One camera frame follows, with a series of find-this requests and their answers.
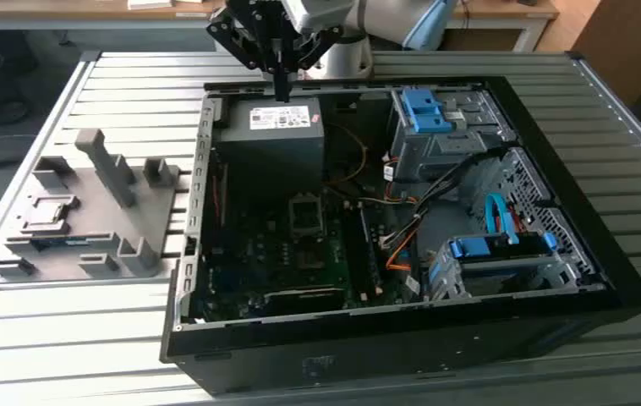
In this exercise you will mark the metal drive cage with latches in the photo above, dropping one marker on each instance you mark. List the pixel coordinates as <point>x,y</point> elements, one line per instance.
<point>456,144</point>

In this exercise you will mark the pale blue teach pendant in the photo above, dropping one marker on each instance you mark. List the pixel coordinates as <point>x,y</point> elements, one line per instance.
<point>431,25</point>

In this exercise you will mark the grey power supply unit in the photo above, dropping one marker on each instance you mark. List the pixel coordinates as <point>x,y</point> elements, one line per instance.
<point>265,135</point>

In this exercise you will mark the grey parts rack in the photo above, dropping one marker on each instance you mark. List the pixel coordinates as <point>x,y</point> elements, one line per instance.
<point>101,220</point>

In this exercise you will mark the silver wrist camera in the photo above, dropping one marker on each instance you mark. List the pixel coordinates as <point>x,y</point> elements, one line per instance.
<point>312,17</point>

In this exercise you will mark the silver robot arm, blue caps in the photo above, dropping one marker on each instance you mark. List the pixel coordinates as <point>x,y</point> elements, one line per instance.
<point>349,59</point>

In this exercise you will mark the black graphics card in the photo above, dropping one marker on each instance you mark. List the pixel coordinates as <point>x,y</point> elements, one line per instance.
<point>304,299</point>

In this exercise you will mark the RAM stick with blue label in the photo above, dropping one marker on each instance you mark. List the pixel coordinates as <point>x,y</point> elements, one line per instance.
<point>64,243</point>

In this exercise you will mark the wooden top desk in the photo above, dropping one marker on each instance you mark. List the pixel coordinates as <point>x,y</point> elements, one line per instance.
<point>73,12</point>

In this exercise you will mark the blue plastic drive latch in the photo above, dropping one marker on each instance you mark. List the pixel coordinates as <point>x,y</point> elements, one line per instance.
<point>431,123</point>
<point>420,100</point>

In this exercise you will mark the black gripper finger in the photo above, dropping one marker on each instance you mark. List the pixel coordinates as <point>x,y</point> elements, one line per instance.
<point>242,38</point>
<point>321,42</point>

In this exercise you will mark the CPU socket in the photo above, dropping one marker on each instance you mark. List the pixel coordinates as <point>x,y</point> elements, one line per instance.
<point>312,260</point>

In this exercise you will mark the black PC case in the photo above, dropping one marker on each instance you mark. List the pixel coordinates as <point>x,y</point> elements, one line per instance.
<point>355,359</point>

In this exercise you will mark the dark green motherboard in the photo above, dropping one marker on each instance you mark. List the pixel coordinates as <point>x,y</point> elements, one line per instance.
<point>265,262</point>

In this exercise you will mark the black RAM slot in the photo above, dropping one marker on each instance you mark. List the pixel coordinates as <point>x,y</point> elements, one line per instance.
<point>355,249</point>
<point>371,249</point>

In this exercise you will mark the white box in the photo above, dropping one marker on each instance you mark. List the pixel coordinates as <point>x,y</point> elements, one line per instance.
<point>149,4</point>

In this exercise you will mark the brown wooden cabinet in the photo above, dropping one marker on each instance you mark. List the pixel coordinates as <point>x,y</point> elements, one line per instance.
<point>636,42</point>

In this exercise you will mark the hard disk in blue carrier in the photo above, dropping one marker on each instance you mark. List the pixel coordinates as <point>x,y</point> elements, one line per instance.
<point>471,247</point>

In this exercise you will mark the metal disk bay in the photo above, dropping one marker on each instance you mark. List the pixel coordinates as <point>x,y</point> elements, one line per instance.
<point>502,264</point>

